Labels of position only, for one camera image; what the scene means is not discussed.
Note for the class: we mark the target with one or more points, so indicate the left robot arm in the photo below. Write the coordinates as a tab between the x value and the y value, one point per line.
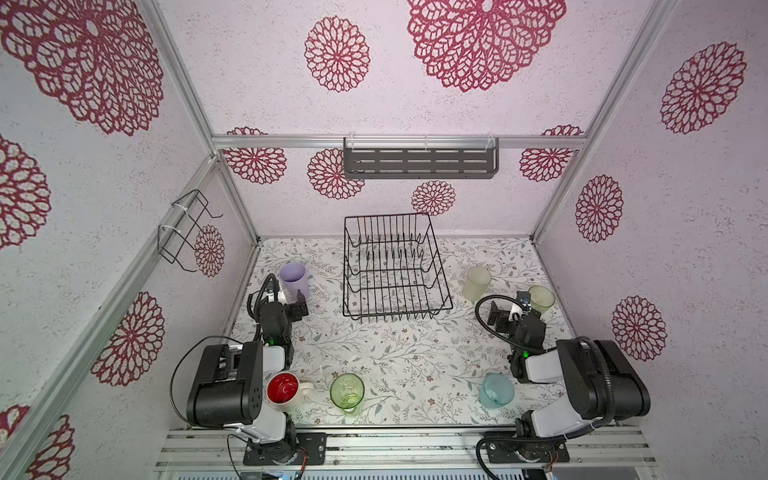
248	386

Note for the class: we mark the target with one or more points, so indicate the frosted pale green cup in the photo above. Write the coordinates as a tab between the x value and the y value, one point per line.
476	283

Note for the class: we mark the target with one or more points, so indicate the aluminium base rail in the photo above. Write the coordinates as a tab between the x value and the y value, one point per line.
363	449

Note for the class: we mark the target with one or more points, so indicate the teal plastic cup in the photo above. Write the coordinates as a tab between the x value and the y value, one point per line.
496	391

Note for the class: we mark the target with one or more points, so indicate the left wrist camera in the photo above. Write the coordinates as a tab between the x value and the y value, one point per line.
276	295

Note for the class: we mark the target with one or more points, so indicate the purple plastic cup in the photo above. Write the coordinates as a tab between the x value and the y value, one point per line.
294	278

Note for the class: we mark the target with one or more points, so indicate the grey wall shelf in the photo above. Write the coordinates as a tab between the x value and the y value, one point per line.
424	163

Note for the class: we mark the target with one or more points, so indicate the black wire wall holder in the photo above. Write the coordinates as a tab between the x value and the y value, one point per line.
174	237

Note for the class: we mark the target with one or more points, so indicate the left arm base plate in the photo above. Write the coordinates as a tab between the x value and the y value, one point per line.
299	449

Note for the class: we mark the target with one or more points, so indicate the black wire dish rack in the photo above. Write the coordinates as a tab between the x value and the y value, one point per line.
392	268

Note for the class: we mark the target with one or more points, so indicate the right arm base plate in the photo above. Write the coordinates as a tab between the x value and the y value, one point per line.
525	449

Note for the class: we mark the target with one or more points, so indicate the red and white mug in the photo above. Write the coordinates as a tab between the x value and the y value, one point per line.
286	392

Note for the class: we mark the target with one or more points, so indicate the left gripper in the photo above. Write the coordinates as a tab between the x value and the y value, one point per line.
288	306

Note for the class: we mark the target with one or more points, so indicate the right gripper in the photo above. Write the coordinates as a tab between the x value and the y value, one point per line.
519	318

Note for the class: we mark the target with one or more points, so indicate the light green glass cup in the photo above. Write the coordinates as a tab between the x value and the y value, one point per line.
541	298

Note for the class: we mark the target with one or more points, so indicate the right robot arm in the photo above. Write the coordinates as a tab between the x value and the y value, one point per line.
600	384

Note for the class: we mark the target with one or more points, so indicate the green glass mug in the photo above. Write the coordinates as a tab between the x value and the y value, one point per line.
347	392

